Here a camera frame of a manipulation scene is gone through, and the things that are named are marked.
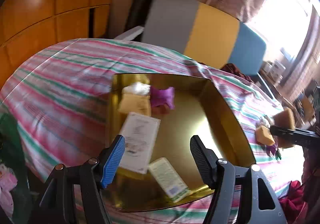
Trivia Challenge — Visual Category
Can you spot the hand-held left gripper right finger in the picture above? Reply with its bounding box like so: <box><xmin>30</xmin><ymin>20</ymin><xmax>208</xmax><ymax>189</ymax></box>
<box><xmin>190</xmin><ymin>135</ymin><xmax>287</xmax><ymax>224</ymax></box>

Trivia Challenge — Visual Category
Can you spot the wooden wardrobe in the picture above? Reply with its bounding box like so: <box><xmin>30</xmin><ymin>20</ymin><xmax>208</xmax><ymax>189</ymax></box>
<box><xmin>0</xmin><ymin>0</ymin><xmax>119</xmax><ymax>82</ymax></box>

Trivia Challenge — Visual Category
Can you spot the purple plastic bag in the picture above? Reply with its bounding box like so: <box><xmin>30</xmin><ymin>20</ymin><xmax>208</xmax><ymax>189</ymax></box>
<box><xmin>149</xmin><ymin>86</ymin><xmax>175</xmax><ymax>110</ymax></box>
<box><xmin>265</xmin><ymin>143</ymin><xmax>282</xmax><ymax>162</ymax></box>

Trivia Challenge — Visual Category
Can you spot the striped brown curtain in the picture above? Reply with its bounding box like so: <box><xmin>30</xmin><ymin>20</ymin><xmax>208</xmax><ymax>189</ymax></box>
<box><xmin>285</xmin><ymin>7</ymin><xmax>320</xmax><ymax>97</ymax></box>

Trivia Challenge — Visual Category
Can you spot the red garment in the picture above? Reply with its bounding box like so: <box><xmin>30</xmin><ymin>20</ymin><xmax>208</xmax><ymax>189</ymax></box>
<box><xmin>279</xmin><ymin>180</ymin><xmax>310</xmax><ymax>224</ymax></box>

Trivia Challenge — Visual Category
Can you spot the black rolled mat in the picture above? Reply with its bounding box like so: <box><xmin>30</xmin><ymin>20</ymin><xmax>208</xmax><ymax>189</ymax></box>
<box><xmin>125</xmin><ymin>0</ymin><xmax>158</xmax><ymax>32</ymax></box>

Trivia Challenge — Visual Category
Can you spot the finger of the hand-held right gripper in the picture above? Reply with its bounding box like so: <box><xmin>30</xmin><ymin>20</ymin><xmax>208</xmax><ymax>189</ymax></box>
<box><xmin>269</xmin><ymin>125</ymin><xmax>320</xmax><ymax>148</ymax></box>

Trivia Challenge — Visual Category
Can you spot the window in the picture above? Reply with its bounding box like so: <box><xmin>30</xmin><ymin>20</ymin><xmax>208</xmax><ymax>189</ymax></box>
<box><xmin>246</xmin><ymin>0</ymin><xmax>313</xmax><ymax>62</ymax></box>

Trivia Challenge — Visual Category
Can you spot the white bed rail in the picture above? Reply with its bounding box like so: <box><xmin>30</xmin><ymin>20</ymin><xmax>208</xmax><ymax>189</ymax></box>
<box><xmin>115</xmin><ymin>26</ymin><xmax>145</xmax><ymax>41</ymax></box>

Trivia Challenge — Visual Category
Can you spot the grey bed rail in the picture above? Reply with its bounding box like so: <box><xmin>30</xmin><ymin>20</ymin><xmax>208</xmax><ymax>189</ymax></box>
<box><xmin>257</xmin><ymin>74</ymin><xmax>275</xmax><ymax>97</ymax></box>

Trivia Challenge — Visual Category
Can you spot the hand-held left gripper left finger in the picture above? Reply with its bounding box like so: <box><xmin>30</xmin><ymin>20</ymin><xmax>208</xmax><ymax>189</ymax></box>
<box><xmin>37</xmin><ymin>135</ymin><xmax>126</xmax><ymax>224</ymax></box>

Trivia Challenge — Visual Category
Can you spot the green white small box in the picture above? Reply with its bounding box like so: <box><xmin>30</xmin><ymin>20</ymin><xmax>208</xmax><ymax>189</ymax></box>
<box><xmin>148</xmin><ymin>157</ymin><xmax>192</xmax><ymax>203</ymax></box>

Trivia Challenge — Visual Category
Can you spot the white cardboard box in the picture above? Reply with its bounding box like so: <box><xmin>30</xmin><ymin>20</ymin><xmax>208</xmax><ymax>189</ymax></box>
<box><xmin>118</xmin><ymin>112</ymin><xmax>161</xmax><ymax>174</ymax></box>

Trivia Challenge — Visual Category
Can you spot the pink cloth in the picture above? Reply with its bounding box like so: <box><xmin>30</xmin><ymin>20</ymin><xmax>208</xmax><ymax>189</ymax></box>
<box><xmin>0</xmin><ymin>164</ymin><xmax>18</xmax><ymax>217</ymax></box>

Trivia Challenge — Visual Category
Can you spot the grey yellow blue headboard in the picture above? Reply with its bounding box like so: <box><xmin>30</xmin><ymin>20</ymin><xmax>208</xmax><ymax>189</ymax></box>
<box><xmin>141</xmin><ymin>0</ymin><xmax>267</xmax><ymax>75</ymax></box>

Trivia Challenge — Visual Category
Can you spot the person's right forearm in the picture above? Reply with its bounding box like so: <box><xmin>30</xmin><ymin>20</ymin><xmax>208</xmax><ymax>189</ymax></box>
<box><xmin>301</xmin><ymin>148</ymin><xmax>320</xmax><ymax>189</ymax></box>

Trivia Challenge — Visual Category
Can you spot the white printed box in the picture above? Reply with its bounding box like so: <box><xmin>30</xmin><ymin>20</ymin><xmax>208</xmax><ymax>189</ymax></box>
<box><xmin>271</xmin><ymin>60</ymin><xmax>287</xmax><ymax>75</ymax></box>

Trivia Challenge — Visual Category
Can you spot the striped bedsheet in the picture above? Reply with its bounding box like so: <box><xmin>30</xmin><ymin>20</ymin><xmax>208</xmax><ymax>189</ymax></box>
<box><xmin>0</xmin><ymin>38</ymin><xmax>308</xmax><ymax>224</ymax></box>

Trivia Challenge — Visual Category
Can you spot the dark red cloth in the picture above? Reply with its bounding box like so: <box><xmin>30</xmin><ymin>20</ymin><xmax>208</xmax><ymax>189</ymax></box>
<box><xmin>221</xmin><ymin>63</ymin><xmax>253</xmax><ymax>82</ymax></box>

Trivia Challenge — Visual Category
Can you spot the cluttered shelf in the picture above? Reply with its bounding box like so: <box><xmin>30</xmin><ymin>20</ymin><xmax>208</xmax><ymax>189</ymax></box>
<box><xmin>292</xmin><ymin>84</ymin><xmax>320</xmax><ymax>125</ymax></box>

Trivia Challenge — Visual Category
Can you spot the gold tin box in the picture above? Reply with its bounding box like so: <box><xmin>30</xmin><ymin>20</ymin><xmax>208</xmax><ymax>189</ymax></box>
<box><xmin>106</xmin><ymin>73</ymin><xmax>256</xmax><ymax>212</ymax></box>

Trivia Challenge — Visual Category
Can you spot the green cloth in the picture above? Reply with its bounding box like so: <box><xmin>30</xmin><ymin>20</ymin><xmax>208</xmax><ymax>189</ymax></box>
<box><xmin>0</xmin><ymin>113</ymin><xmax>33</xmax><ymax>224</ymax></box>

